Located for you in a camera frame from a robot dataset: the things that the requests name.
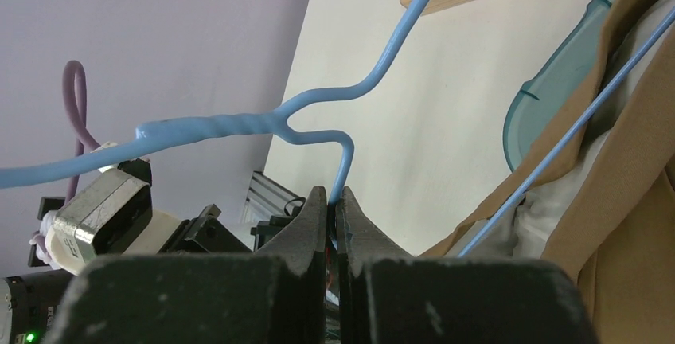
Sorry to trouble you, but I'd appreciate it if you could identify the light blue wire hanger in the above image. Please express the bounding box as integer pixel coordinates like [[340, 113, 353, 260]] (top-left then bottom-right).
[[1, 0, 674, 257]]

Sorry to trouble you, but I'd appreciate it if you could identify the teal plastic basket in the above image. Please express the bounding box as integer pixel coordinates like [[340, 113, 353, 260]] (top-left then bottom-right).
[[502, 0, 615, 171]]

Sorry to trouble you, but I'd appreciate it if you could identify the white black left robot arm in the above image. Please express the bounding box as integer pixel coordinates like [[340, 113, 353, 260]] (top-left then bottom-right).
[[1, 205, 251, 343]]

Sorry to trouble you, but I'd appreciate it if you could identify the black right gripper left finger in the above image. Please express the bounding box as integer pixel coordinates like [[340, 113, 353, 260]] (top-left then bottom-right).
[[45, 186, 327, 343]]

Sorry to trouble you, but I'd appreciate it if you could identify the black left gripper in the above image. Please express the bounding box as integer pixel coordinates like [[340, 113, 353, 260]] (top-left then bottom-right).
[[159, 204, 252, 253]]

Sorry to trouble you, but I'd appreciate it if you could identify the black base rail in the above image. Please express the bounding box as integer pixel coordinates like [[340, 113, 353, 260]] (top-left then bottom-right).
[[243, 171, 306, 251]]

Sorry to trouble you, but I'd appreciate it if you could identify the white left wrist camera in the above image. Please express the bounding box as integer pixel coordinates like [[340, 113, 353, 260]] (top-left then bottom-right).
[[45, 159, 182, 275]]

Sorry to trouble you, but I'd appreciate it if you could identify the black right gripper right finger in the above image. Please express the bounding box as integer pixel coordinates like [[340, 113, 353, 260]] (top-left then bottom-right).
[[334, 188, 598, 343]]

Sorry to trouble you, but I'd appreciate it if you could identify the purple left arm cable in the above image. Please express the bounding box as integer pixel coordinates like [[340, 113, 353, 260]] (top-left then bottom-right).
[[29, 60, 103, 266]]

